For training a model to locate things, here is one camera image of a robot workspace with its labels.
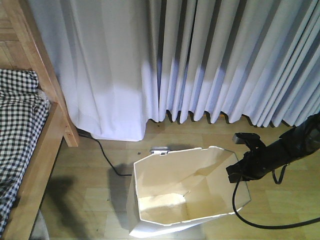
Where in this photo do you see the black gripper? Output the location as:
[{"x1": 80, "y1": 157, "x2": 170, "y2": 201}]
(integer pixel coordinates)
[{"x1": 226, "y1": 143, "x2": 292, "y2": 183}]

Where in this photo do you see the white trash bin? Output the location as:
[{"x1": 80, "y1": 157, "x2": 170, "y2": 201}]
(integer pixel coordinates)
[{"x1": 126, "y1": 146, "x2": 251, "y2": 238}]

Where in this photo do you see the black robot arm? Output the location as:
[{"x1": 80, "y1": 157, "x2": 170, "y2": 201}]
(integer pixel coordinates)
[{"x1": 226, "y1": 113, "x2": 320, "y2": 183}]

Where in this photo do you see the white floor power socket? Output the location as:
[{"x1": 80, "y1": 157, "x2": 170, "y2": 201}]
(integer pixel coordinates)
[{"x1": 149, "y1": 146, "x2": 171, "y2": 155}]

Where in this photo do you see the grey pleated curtain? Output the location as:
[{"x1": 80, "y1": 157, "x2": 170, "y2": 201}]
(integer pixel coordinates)
[{"x1": 146, "y1": 0, "x2": 320, "y2": 128}]

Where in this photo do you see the white sheer curtain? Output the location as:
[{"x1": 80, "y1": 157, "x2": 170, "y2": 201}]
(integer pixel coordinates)
[{"x1": 29, "y1": 0, "x2": 158, "y2": 142}]

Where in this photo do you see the grey round rug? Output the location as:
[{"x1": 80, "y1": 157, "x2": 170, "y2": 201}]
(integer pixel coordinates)
[{"x1": 29, "y1": 210, "x2": 50, "y2": 240}]

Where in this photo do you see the black white checkered bedding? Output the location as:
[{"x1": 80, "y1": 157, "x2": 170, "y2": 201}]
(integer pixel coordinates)
[{"x1": 0, "y1": 69, "x2": 49, "y2": 231}]

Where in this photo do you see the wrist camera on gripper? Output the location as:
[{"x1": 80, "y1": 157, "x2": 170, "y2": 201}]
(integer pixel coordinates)
[{"x1": 232, "y1": 132, "x2": 266, "y2": 152}]

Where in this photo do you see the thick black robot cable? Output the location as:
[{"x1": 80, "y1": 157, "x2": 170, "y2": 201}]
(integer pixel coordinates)
[{"x1": 231, "y1": 179, "x2": 320, "y2": 230}]

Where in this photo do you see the black power cord on floor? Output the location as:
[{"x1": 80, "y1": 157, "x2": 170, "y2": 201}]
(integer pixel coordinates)
[{"x1": 77, "y1": 128, "x2": 133, "y2": 177}]

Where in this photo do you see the wooden bed frame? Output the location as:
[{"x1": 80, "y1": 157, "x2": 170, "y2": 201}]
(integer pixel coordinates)
[{"x1": 0, "y1": 0, "x2": 79, "y2": 240}]

